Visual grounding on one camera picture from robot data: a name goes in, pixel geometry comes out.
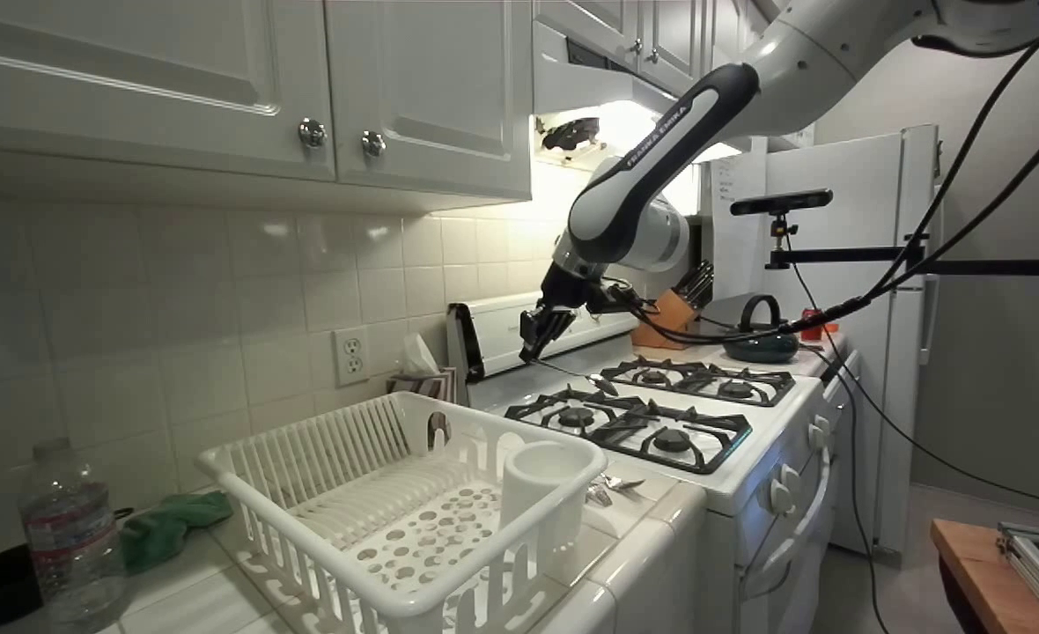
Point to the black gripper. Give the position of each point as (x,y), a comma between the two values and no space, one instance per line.
(566,295)

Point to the silver spoon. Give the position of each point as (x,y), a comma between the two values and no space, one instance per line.
(629,479)

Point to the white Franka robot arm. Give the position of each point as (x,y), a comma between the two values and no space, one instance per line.
(644,176)

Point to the silver fork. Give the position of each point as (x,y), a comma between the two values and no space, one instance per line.
(600,492)

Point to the white gas stove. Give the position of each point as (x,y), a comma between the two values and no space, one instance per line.
(488,336)

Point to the black gas burner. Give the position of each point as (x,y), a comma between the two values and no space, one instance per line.
(572,416)
(671,446)

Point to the black stove grate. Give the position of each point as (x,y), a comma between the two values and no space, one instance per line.
(629,409)
(707,379)

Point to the striped tissue box cover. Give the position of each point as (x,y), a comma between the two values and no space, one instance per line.
(435,386)

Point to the wooden knife block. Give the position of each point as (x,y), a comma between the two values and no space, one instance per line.
(671,315)

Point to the white utensil cup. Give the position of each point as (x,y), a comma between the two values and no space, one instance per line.
(546,494)

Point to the black range hood fixture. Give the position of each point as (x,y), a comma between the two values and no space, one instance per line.
(572,133)

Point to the black kettle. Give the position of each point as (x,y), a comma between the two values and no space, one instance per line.
(757,344)

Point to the white range hood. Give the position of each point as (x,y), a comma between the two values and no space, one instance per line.
(575,83)

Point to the silver cabinet knob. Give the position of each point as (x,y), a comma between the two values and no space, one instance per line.
(310,133)
(374,143)

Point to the small red container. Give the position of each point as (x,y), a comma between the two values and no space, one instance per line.
(816,329)

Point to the white upper cabinet door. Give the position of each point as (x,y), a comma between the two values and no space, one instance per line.
(131,72)
(435,83)

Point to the white plastic dish rack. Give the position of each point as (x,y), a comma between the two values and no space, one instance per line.
(309,494)

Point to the white cabinets above hood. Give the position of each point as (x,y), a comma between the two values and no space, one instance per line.
(671,36)

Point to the white refrigerator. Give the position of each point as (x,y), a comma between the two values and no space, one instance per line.
(872,176)

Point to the green cloth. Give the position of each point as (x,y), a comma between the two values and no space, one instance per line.
(171,528)

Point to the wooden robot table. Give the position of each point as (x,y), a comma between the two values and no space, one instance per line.
(977,577)

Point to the clear plastic water bottle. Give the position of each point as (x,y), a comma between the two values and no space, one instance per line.
(71,541)

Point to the white wall outlet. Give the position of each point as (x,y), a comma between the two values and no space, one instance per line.
(354,355)

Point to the black stereo camera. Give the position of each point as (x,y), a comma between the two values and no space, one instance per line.
(784,203)

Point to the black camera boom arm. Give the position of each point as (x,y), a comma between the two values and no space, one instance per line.
(845,255)

